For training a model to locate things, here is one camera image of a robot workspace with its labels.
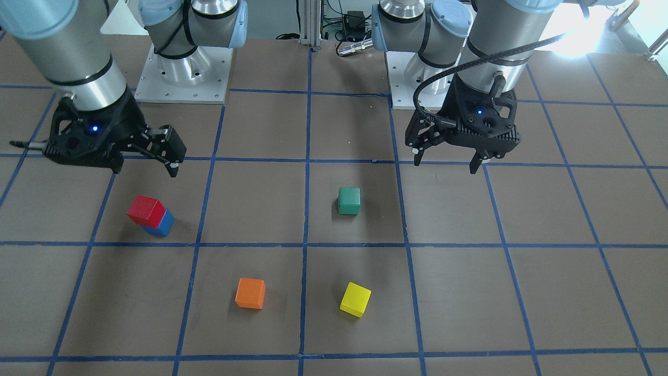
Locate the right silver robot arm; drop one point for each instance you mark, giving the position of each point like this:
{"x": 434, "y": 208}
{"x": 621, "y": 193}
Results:
{"x": 63, "y": 39}

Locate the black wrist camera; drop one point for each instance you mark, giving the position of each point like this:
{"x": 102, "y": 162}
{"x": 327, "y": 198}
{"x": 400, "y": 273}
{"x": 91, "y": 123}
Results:
{"x": 499, "y": 145}

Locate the orange block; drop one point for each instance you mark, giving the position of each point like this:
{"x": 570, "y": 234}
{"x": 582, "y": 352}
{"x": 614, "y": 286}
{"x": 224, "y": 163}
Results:
{"x": 250, "y": 293}

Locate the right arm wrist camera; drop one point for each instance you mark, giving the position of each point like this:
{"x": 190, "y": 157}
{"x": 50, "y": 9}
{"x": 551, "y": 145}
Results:
{"x": 52, "y": 148}

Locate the aluminium frame post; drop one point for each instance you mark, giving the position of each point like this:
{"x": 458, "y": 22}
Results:
{"x": 310, "y": 18}

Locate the green block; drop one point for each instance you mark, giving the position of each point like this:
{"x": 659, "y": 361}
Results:
{"x": 349, "y": 200}

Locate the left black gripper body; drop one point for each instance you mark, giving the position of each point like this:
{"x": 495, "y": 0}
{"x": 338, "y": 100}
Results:
{"x": 450, "y": 107}

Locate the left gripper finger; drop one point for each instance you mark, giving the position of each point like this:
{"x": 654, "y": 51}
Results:
{"x": 480, "y": 157}
{"x": 424, "y": 130}

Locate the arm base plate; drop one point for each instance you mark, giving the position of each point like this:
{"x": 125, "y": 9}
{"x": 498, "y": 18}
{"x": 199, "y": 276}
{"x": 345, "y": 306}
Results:
{"x": 405, "y": 72}
{"x": 201, "y": 78}

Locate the blue block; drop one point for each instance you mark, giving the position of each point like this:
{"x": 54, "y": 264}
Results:
{"x": 162, "y": 224}

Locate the yellow block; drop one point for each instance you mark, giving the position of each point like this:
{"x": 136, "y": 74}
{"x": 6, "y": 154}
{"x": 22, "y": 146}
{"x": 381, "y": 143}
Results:
{"x": 355, "y": 299}

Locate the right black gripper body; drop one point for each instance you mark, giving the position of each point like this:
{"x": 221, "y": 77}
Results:
{"x": 127, "y": 121}

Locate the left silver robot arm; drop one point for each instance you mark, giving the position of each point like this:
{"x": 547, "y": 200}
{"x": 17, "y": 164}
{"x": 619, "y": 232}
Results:
{"x": 479, "y": 53}

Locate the red block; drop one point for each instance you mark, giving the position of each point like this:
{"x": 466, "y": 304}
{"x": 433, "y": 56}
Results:
{"x": 146, "y": 211}

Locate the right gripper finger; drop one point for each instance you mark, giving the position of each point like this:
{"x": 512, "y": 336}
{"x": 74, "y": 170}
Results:
{"x": 164, "y": 145}
{"x": 115, "y": 163}

